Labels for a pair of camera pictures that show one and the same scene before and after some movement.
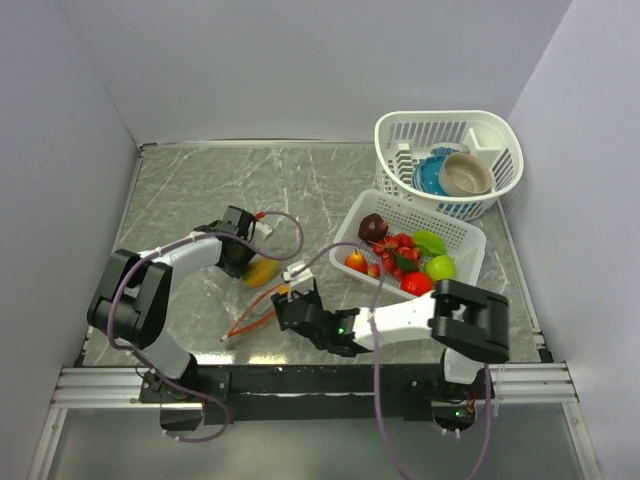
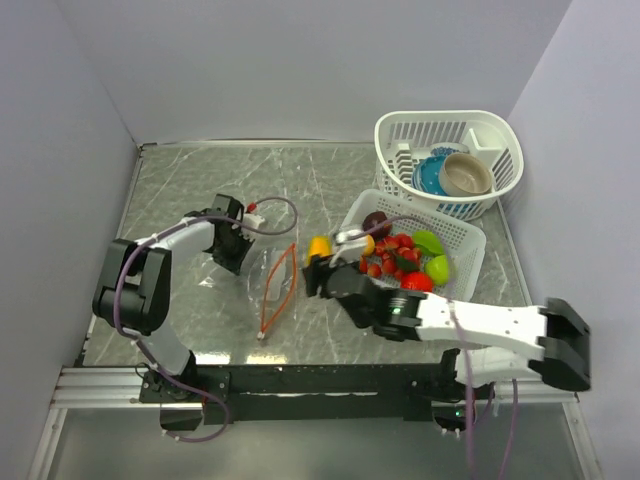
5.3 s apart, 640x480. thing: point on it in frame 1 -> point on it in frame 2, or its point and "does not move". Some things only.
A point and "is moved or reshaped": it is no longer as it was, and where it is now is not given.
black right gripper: x=280 y=301 -> x=314 y=271
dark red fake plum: x=373 y=227 does not move
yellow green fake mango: x=261 y=271 -> x=318 y=245
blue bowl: x=426 y=175 does not move
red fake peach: x=417 y=283 does not move
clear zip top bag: x=235 y=314 is moved or reshaped
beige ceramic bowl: x=461 y=174 does not move
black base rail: x=333 y=393 does not move
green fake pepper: x=429 y=243 does not move
